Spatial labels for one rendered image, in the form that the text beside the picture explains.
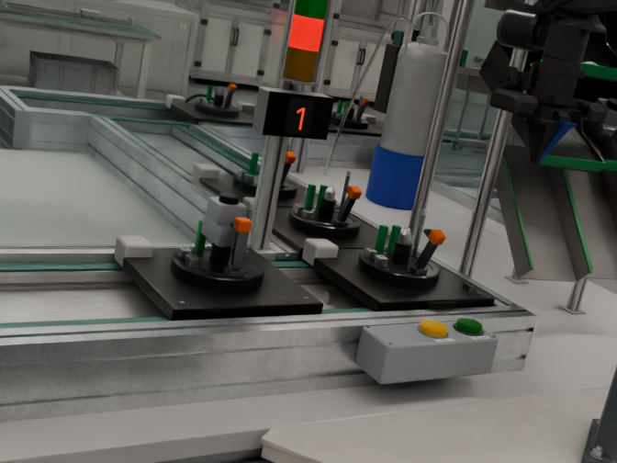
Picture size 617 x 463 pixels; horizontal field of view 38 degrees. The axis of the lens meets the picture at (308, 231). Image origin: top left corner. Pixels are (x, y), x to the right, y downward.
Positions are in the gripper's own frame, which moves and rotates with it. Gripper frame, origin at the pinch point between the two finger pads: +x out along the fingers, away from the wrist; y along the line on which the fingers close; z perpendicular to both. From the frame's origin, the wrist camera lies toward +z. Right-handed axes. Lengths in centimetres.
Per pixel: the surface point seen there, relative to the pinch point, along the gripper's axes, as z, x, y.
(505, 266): 49, 39, -52
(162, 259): 26, 28, 45
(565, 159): 11.5, 4.8, -19.2
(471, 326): -2.9, 28.2, 7.3
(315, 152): 137, 35, -50
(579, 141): 17.8, 2.5, -28.8
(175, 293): 13, 28, 48
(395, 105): 99, 12, -48
